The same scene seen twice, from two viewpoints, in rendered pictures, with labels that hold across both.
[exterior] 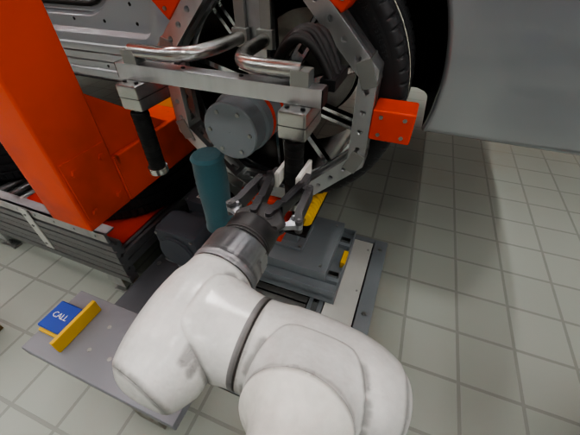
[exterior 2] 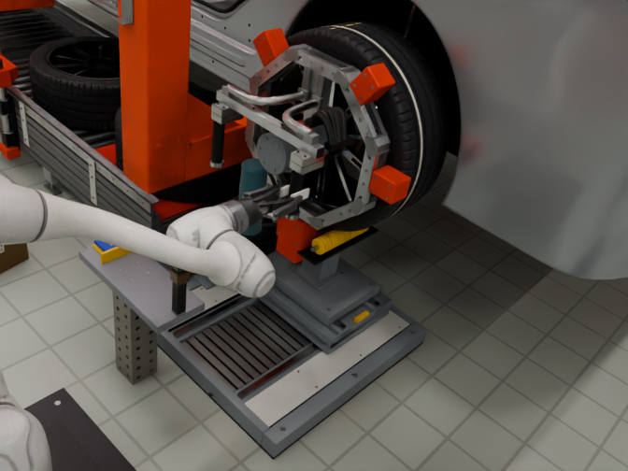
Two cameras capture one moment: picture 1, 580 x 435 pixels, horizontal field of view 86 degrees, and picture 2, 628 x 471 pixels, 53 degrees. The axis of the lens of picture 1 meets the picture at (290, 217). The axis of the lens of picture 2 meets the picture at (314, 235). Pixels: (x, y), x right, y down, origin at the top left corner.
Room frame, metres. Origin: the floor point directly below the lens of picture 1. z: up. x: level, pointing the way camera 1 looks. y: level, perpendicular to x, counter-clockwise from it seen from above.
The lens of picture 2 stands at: (-0.93, -0.49, 1.75)
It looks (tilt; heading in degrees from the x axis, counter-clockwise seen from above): 35 degrees down; 16
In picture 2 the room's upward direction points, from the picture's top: 10 degrees clockwise
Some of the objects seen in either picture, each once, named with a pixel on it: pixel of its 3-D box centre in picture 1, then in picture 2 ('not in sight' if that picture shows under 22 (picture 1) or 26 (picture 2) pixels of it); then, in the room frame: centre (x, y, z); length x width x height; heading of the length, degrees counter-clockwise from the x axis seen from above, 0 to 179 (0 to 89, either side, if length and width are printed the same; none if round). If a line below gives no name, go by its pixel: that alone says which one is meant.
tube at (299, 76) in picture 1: (280, 34); (315, 107); (0.62, 0.02, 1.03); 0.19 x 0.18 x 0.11; 158
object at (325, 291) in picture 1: (290, 249); (314, 291); (0.93, 0.00, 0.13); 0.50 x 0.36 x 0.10; 68
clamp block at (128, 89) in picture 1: (144, 90); (227, 110); (0.65, 0.30, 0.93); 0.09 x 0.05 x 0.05; 158
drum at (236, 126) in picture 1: (251, 113); (294, 146); (0.71, 0.09, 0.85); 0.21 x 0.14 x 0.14; 158
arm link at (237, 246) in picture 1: (232, 260); (231, 219); (0.28, 0.08, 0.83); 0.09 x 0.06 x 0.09; 68
